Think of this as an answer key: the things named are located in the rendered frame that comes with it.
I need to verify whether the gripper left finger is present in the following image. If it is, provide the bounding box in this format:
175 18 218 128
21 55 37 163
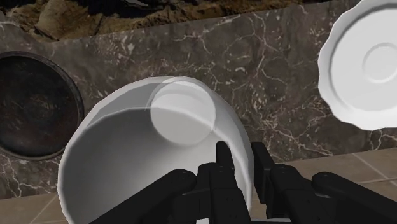
90 141 253 224

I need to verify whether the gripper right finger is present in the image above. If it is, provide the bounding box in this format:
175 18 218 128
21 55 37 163
251 142 397 224

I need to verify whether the white bowl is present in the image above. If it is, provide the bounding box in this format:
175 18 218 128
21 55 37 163
57 76 256 224

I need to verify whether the white scalloped plate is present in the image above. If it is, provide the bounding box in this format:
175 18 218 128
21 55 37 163
317 0 397 131

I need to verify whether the dark round plate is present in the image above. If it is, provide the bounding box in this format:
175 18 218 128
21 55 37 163
0 51 85 161

